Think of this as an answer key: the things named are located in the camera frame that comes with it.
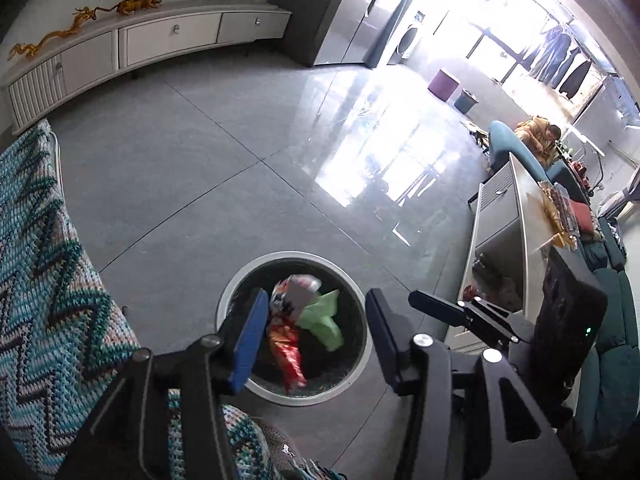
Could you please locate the person in yellow clothes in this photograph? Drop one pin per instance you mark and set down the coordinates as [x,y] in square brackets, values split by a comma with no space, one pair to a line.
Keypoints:
[540,137]

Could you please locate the white round trash bin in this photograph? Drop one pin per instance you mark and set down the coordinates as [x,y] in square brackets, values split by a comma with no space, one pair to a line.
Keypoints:
[316,343]

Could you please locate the red snack wrapper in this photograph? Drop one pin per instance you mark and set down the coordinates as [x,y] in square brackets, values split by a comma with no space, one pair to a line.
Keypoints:
[284,346]

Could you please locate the light green paper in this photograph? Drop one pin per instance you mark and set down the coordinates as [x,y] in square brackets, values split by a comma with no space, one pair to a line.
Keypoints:
[318,318]

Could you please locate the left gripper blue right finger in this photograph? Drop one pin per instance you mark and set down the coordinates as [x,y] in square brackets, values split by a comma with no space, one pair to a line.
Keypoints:
[391,334]

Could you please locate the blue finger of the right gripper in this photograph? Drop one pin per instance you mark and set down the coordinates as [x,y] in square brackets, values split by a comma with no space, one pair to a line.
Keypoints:
[442,310]

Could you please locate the teal sofa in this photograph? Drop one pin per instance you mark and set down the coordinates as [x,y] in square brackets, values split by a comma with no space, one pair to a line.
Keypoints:
[608,380]

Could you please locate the grey printed snack packet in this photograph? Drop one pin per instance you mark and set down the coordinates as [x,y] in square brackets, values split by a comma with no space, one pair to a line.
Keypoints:
[291,296]

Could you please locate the white low tv cabinet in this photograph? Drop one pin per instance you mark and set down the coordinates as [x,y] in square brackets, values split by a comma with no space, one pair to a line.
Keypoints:
[109,47]

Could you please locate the hanging dark clothes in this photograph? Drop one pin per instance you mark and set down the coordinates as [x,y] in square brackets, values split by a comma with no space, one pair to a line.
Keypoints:
[550,59]

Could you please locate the white washing machine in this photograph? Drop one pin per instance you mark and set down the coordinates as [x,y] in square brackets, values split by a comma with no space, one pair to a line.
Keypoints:
[409,32]

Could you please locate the white side cabinet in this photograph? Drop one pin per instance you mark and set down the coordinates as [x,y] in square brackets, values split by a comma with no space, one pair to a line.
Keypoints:
[510,231]

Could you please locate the teal zigzag woven rug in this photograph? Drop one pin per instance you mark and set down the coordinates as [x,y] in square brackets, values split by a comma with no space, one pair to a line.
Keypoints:
[80,397]

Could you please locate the golden dragon figurine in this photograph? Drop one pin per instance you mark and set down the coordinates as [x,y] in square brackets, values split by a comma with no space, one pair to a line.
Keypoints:
[31,50]

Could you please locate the snacks on side cabinet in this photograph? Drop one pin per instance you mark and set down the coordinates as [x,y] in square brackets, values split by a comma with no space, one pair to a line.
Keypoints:
[571,221]

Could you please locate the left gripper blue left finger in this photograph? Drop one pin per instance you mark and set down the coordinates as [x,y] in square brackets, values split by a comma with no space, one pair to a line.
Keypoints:
[241,334]

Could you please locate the golden tiger figurine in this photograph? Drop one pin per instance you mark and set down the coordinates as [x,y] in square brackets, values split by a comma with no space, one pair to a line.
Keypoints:
[130,7]

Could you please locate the grey double-door refrigerator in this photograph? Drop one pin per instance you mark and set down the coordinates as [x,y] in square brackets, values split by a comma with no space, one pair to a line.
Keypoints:
[330,32]

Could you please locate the purple round stool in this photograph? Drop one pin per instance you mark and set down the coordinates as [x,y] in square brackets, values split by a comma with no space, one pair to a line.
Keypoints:
[443,85]

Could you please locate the blue small bin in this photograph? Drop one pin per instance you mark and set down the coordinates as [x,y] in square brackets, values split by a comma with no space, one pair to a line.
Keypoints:
[465,102]

